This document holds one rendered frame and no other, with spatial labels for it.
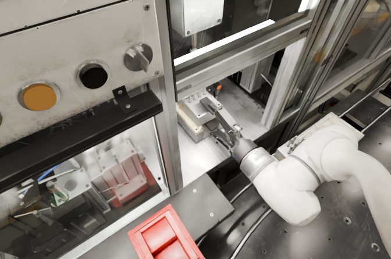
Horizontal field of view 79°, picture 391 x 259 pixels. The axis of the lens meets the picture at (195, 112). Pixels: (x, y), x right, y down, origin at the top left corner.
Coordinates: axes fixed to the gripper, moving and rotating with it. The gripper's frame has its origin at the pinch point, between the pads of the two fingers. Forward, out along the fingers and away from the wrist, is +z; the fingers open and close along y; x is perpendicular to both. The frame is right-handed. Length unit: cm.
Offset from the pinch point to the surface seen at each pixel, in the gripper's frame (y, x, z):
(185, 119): -2.8, 6.2, 3.7
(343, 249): -32, -19, -55
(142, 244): -3.9, 35.8, -21.5
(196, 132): -2.9, 6.3, -2.9
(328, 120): -14, -45, -22
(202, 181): -9.5, 12.9, -15.4
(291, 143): -7.4, -19.1, -22.4
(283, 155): -7.8, -13.7, -23.8
